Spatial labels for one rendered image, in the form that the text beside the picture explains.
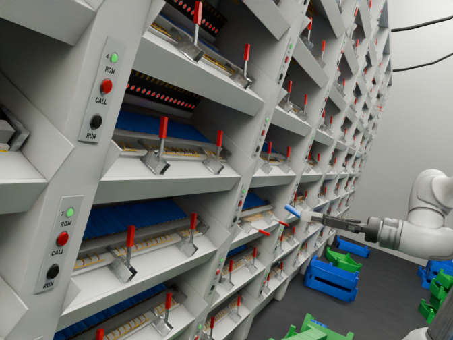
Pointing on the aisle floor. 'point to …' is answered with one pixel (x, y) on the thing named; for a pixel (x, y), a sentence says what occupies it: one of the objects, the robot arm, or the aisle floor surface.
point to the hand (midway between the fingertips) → (312, 216)
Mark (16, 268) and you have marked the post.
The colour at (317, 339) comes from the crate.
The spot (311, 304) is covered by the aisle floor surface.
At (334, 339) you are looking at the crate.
